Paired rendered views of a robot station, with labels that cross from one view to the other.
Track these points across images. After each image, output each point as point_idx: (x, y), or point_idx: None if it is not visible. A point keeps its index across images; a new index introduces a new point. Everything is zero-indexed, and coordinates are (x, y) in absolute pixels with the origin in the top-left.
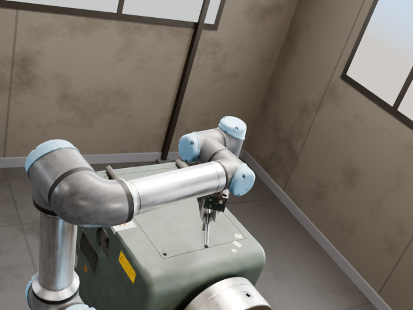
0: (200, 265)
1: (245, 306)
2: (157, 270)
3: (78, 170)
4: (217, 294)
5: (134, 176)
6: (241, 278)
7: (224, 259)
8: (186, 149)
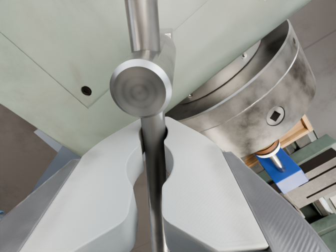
0: (175, 88)
1: (264, 144)
2: (89, 141)
3: None
4: (214, 129)
5: None
6: (270, 70)
7: (237, 40)
8: None
